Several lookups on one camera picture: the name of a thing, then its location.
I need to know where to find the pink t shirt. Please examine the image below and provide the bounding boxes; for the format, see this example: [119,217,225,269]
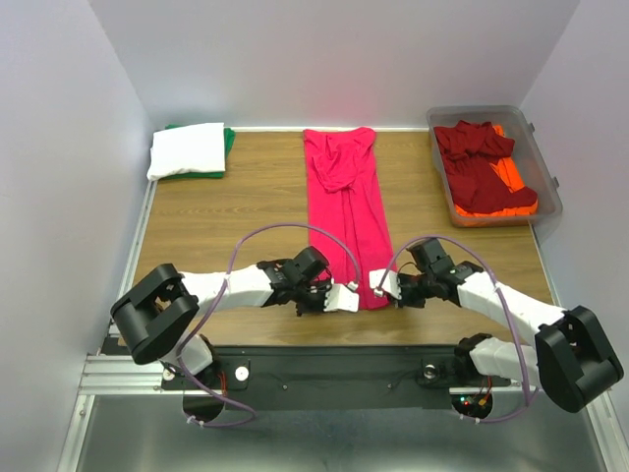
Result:
[304,127,393,310]

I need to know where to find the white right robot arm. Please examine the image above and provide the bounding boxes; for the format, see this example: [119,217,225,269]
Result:
[370,235,624,413]

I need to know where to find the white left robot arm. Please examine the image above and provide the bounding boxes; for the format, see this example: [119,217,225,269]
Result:
[110,246,333,387]

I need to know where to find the clear plastic storage bin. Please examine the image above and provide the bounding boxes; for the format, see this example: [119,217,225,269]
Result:
[427,105,563,228]

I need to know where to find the orange t shirt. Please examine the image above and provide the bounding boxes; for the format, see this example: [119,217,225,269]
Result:
[454,125,540,217]

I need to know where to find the dark red t shirt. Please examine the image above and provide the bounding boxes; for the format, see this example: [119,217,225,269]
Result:
[434,120,540,213]

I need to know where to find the folded white t shirt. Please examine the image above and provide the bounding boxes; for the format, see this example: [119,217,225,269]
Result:
[146,123,226,181]

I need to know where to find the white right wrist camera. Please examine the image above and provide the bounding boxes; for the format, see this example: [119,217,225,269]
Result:
[369,268,401,300]

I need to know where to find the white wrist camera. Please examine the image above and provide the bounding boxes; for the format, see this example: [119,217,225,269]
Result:
[369,268,401,300]
[323,281,360,313]

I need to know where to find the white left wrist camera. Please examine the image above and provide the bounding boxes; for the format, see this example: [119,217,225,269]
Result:
[323,281,360,313]

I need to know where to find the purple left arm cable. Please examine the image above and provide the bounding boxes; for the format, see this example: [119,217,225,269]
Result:
[175,223,363,428]

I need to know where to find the aluminium mounting rail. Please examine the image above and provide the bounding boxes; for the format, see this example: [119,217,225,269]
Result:
[78,349,614,395]

